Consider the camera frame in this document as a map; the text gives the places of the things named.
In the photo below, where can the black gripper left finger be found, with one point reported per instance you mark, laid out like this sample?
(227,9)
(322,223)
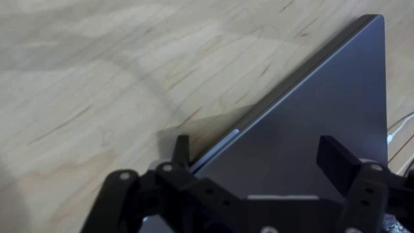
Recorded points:
(173,185)

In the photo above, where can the grey MacBook laptop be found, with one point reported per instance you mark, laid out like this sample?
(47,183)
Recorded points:
(324,98)

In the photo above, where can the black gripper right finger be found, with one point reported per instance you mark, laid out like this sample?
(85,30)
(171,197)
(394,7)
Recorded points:
(367,189)

